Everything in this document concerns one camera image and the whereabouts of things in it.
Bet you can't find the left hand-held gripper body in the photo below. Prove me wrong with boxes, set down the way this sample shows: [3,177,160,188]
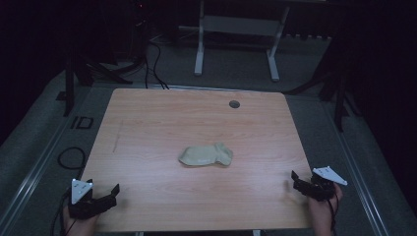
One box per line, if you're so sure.
[67,178,118,220]

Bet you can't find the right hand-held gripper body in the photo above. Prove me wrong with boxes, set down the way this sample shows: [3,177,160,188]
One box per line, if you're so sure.
[292,165,349,202]

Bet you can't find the pale green sock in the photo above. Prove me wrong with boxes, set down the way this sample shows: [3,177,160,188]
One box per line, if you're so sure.
[177,142,235,168]

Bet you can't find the person's left hand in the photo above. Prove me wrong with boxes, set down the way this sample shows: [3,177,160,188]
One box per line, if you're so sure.
[63,207,100,236]

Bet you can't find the person's right hand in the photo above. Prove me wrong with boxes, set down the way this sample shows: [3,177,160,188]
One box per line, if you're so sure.
[307,183,344,236]

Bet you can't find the black stand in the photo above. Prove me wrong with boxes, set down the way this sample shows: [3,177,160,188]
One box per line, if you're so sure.
[54,43,133,118]
[282,33,362,133]

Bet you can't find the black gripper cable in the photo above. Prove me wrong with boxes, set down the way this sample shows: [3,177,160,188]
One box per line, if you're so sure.
[327,192,339,236]
[49,189,73,236]

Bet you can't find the looped black floor cable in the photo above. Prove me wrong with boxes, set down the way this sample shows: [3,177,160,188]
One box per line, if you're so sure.
[57,146,88,171]

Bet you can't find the metal floor rail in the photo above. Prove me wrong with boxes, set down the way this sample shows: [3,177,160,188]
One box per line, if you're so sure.
[0,121,77,236]
[323,97,391,236]

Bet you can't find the black hanging cables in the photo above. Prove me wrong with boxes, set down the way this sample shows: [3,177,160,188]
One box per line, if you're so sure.
[143,40,170,90]

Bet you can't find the white metal table frame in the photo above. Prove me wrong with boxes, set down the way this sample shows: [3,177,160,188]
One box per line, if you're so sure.
[178,0,291,83]

